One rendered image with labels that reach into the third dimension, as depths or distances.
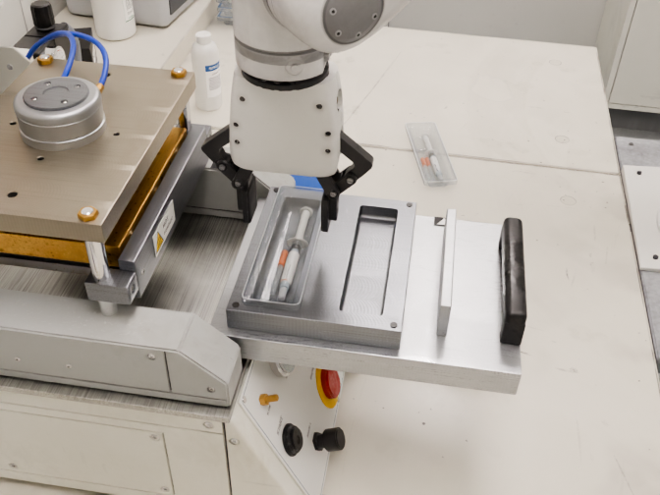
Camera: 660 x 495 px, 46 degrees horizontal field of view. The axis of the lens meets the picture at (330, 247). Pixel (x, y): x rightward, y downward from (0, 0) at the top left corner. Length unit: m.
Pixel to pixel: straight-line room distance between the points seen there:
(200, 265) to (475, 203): 0.56
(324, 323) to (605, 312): 0.53
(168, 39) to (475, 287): 1.05
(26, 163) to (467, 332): 0.44
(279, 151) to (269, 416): 0.27
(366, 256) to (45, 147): 0.33
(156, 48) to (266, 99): 0.99
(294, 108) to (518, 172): 0.77
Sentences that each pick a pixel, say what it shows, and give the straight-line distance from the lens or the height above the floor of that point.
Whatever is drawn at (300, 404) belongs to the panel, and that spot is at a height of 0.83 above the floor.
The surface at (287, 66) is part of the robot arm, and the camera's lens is 0.64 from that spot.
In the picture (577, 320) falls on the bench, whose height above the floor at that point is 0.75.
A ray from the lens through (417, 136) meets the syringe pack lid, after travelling 1.41.
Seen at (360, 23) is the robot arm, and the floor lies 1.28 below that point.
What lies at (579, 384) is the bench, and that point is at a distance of 1.05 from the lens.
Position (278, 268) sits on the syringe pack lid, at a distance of 0.77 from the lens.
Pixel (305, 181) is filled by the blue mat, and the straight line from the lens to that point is 1.32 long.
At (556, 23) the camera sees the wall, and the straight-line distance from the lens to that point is 3.32.
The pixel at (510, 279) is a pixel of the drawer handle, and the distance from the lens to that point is 0.77.
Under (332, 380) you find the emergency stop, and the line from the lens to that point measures 0.94.
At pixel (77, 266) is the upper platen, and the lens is 0.76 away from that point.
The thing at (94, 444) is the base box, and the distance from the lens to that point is 0.84.
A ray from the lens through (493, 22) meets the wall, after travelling 3.31.
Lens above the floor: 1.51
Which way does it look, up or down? 40 degrees down
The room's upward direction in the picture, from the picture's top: 2 degrees clockwise
